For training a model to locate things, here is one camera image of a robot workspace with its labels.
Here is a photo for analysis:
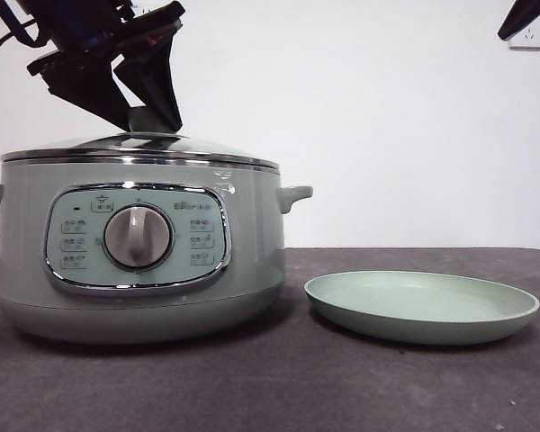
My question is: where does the glass lid with green knob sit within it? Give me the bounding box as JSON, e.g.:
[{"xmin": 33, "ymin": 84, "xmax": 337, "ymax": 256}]
[{"xmin": 0, "ymin": 105, "xmax": 281, "ymax": 171}]

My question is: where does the pale green electric steamer pot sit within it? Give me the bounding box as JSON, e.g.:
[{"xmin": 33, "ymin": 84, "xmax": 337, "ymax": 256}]
[{"xmin": 0, "ymin": 157, "xmax": 315, "ymax": 347}]

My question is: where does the pale green round plate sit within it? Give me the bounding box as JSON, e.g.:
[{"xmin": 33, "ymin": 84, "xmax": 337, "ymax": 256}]
[{"xmin": 303, "ymin": 269, "xmax": 540, "ymax": 347}]

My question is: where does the white wall socket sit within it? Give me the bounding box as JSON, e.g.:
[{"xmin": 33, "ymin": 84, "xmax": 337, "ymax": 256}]
[{"xmin": 508, "ymin": 17, "xmax": 540, "ymax": 50}]

